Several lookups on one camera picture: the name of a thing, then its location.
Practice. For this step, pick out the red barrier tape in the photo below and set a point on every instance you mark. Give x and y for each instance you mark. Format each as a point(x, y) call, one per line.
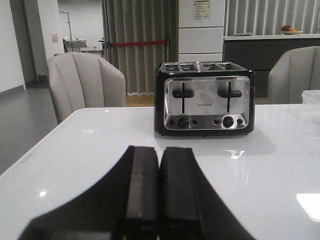
point(143, 43)

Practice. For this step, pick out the grey armchair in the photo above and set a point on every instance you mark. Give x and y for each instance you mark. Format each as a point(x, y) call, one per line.
point(79, 80)
point(296, 71)

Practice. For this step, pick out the metal rack cart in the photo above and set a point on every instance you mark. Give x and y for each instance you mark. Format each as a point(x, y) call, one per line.
point(75, 45)

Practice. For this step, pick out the black chrome four-slot toaster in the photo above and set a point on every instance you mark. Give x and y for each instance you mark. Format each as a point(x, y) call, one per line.
point(204, 98)

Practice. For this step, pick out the dark grey kitchen counter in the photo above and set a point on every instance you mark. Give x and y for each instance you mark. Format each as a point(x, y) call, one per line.
point(261, 52)

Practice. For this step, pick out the grey armchair right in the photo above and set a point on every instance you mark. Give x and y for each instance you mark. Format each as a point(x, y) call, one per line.
point(296, 71)

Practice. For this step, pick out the grey armchair left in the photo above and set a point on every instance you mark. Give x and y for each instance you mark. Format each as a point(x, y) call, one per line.
point(79, 80)

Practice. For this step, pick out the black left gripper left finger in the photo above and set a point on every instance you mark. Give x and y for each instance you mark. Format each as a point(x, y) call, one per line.
point(122, 205)

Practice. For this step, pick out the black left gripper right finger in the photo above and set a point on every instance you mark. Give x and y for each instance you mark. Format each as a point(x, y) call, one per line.
point(190, 208)

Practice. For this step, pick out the white refrigerator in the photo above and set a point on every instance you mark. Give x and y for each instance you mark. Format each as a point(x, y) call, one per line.
point(201, 30)

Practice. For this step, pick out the fruit plate on counter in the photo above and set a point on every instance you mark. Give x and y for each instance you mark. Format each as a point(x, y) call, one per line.
point(289, 30)

